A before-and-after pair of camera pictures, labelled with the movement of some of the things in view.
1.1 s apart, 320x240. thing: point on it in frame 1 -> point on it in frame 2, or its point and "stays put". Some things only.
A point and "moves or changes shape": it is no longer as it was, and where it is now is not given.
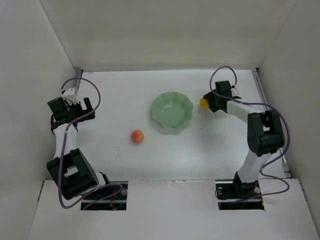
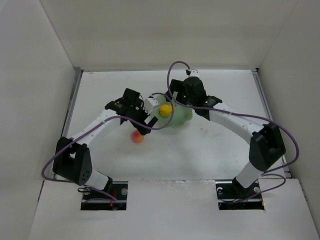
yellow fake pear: x=204 y=103 moves or changes shape
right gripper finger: x=208 y=96 -> x=177 y=85
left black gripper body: x=81 y=111 -> x=141 y=121
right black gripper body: x=213 y=101 -> x=175 y=88
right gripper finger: x=212 y=106 -> x=175 y=96
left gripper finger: x=90 y=116 -> x=143 y=130
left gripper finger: x=88 y=103 -> x=151 y=121
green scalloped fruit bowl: x=172 y=109 stays put
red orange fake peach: x=137 y=136 stays put
